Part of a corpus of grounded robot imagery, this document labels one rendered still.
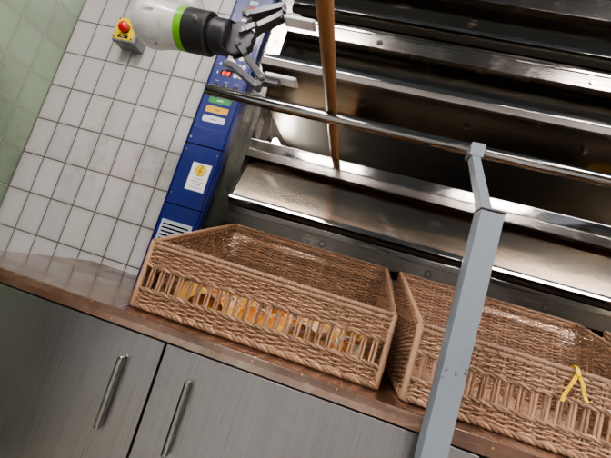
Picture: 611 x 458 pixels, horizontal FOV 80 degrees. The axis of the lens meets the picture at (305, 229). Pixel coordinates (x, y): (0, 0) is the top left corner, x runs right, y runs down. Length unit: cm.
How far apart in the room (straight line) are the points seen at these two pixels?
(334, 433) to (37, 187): 145
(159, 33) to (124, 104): 77
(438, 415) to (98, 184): 138
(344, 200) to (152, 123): 81
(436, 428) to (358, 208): 79
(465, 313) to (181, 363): 53
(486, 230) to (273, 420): 51
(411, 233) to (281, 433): 77
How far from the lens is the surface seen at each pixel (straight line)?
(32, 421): 98
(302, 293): 76
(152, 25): 96
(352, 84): 130
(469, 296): 68
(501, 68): 156
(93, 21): 198
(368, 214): 128
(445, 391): 68
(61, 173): 174
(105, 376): 87
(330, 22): 73
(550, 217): 142
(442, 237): 129
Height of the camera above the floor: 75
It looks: 7 degrees up
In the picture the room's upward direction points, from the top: 17 degrees clockwise
